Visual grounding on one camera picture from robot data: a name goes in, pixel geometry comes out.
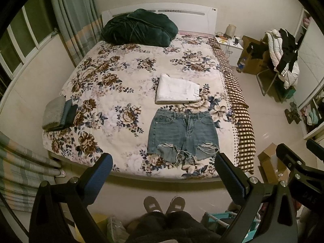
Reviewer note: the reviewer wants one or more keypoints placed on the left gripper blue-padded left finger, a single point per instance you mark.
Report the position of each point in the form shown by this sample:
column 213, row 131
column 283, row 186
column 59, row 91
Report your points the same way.
column 94, row 177

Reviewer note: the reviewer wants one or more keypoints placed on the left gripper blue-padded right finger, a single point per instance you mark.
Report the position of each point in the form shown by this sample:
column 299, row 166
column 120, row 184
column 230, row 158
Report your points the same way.
column 234, row 179

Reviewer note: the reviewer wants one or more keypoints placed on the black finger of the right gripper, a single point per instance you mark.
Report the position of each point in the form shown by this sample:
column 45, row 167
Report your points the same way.
column 315, row 148
column 299, row 171

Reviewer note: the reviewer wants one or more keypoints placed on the blue denim shorts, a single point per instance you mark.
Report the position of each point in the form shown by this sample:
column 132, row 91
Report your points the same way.
column 182, row 137

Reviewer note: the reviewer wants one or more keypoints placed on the brown checkered bed sheet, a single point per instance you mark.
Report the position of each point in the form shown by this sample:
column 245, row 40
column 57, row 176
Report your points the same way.
column 246, row 138

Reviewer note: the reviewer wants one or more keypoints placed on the open small cardboard box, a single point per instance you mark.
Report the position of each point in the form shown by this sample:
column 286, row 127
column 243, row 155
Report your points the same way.
column 271, row 168

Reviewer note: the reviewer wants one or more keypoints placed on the dark slippers on floor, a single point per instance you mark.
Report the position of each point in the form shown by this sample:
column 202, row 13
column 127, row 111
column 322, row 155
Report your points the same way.
column 292, row 114

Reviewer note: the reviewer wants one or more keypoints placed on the yellow box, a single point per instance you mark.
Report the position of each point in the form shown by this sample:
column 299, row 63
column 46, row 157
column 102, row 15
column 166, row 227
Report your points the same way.
column 101, row 221

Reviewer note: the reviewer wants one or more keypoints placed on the teal white rack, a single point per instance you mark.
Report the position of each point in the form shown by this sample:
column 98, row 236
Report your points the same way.
column 219, row 222

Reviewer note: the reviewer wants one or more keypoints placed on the left grey slipper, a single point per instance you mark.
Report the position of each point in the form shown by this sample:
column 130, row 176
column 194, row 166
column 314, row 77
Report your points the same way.
column 151, row 205

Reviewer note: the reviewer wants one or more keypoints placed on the grey slipper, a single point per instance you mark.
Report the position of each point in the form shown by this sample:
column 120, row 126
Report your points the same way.
column 177, row 204
column 151, row 205

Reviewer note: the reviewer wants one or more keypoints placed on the right grey slipper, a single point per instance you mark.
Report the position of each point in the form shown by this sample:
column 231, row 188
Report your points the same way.
column 177, row 204

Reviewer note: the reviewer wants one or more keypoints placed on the folded dark clothes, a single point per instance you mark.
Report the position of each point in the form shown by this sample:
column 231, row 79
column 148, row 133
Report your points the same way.
column 67, row 118

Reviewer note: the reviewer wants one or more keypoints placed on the green striped curtain foreground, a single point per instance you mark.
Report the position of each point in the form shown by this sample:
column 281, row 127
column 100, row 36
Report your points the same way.
column 22, row 171

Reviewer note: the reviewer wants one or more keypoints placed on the folded grey towel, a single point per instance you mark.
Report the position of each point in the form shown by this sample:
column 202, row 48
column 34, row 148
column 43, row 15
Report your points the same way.
column 53, row 113

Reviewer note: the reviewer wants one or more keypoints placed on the white puffer jacket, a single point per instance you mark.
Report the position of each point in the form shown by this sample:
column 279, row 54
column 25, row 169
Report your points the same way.
column 274, row 40

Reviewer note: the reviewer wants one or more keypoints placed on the metal folding chair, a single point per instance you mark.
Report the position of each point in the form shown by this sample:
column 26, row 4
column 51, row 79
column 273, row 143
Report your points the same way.
column 266, row 79

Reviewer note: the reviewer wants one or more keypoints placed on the floral bed blanket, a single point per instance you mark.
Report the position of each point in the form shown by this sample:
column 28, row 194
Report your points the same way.
column 114, row 89

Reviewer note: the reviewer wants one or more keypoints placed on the black striped jacket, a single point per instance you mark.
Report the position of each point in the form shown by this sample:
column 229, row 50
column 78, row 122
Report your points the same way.
column 290, row 53

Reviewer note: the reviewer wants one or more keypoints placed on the white wardrobe shelf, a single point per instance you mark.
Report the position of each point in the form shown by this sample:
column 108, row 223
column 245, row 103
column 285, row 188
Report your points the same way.
column 309, row 92

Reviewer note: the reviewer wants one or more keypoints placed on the folded white pants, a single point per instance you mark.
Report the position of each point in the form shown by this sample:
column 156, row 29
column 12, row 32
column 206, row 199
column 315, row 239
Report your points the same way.
column 176, row 91

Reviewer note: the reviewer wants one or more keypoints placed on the plastic water bottle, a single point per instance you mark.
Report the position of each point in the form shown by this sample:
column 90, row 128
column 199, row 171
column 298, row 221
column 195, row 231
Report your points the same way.
column 241, row 64

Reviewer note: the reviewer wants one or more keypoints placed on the white nightstand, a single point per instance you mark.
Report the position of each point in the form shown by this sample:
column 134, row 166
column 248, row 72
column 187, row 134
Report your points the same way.
column 231, row 49

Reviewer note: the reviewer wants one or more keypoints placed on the beige table lamp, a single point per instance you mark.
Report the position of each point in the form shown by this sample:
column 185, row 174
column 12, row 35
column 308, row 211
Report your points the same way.
column 230, row 31

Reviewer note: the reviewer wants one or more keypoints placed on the dark green bundled blanket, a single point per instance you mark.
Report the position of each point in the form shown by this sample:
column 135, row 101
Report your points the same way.
column 140, row 27

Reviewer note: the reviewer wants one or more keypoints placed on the green striped window curtain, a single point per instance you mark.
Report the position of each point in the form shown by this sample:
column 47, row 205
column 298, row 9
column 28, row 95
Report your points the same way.
column 80, row 25

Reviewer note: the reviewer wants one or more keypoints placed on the white bed headboard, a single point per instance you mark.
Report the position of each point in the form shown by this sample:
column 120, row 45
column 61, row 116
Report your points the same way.
column 187, row 17

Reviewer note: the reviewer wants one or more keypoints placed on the window with white frame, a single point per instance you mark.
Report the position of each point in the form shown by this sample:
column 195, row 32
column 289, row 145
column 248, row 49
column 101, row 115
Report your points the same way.
column 31, row 28

